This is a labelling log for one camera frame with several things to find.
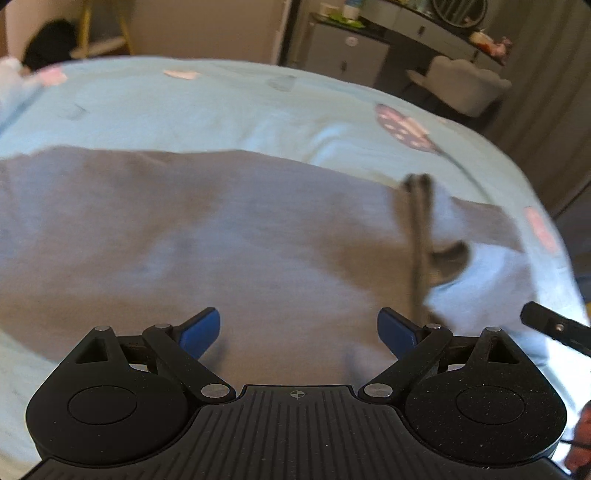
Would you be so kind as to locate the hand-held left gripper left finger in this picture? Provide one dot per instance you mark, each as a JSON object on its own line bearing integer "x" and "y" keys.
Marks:
{"x": 203, "y": 330}

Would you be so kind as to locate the person's right hand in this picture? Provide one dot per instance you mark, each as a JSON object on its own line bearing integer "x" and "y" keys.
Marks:
{"x": 582, "y": 434}

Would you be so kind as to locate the blue white bottle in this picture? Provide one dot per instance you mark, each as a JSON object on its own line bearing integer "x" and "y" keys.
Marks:
{"x": 353, "y": 8}

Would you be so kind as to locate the light blue printed bed sheet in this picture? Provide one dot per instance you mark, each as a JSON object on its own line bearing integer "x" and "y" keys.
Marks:
{"x": 194, "y": 110}

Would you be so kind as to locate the grey cabinet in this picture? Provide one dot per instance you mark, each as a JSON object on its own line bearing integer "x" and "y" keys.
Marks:
{"x": 344, "y": 53}

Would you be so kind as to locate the white pink cloth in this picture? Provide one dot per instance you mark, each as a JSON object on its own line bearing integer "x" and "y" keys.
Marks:
{"x": 18, "y": 83}

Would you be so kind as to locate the white dressing table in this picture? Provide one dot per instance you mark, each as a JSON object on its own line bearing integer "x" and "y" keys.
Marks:
{"x": 429, "y": 30}

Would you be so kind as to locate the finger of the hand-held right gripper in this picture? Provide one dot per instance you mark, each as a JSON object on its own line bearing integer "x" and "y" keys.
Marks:
{"x": 549, "y": 321}

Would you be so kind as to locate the pink toy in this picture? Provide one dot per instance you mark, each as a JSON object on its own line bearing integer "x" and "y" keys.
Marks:
{"x": 494, "y": 44}

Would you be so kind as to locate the grey pants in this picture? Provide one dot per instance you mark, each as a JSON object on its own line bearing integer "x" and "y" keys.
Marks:
{"x": 194, "y": 230}

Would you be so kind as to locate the yellow metal rack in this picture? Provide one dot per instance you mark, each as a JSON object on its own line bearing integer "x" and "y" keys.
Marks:
{"x": 123, "y": 27}

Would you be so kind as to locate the round mirror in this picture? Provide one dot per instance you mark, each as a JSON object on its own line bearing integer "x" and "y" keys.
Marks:
{"x": 459, "y": 9}

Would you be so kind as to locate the white upholstered chair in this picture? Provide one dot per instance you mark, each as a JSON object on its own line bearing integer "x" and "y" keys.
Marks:
{"x": 466, "y": 85}

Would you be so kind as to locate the grey curtain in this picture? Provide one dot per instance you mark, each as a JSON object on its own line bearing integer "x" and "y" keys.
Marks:
{"x": 549, "y": 92}

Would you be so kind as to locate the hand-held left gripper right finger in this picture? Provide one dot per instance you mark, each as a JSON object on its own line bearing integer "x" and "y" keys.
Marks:
{"x": 395, "y": 330}

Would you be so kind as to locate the dark cloth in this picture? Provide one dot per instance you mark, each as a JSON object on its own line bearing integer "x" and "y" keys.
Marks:
{"x": 50, "y": 44}

